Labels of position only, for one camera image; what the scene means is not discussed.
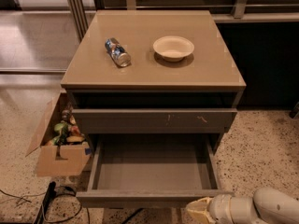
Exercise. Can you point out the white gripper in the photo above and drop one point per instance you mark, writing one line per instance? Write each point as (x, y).
(220, 209)

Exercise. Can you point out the grey drawer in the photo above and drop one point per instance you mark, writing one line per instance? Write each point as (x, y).
(198, 120)
(151, 171)

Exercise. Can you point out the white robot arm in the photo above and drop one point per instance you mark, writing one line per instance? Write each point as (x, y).
(266, 206)

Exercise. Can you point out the grey top drawer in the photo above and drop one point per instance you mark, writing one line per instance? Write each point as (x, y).
(198, 120)

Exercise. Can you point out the grey drawer cabinet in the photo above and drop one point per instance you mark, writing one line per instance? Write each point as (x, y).
(208, 78)

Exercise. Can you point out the open cardboard box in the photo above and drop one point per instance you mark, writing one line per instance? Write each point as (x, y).
(54, 160)

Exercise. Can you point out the black power strip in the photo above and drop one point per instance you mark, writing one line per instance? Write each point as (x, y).
(49, 196)

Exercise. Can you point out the toy items in box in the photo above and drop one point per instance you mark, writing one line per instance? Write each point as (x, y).
(67, 131)

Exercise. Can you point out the white paper bowl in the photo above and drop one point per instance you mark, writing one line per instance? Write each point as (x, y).
(173, 48)

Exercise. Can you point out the blue silver soda can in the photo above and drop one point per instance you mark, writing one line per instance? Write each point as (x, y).
(117, 52)

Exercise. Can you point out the metal window frame rail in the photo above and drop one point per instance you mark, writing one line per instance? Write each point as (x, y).
(223, 11)

